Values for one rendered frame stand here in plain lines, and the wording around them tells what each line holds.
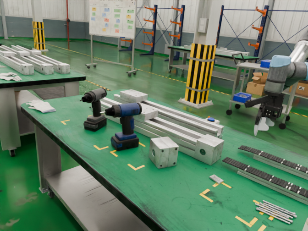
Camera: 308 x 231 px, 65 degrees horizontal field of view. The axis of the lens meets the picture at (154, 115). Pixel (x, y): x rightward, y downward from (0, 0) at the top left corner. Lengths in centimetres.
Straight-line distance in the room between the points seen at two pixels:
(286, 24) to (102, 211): 825
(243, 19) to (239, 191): 887
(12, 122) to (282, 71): 230
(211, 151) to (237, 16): 885
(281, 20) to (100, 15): 557
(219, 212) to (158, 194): 22
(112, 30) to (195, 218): 644
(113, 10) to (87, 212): 592
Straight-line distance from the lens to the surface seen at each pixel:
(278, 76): 116
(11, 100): 261
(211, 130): 131
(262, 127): 120
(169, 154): 105
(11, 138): 273
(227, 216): 90
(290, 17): 907
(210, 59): 456
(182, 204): 90
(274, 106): 119
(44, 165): 199
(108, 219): 163
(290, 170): 127
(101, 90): 136
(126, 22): 676
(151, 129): 129
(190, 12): 1103
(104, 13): 717
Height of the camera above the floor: 135
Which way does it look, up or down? 20 degrees down
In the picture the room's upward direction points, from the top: 5 degrees clockwise
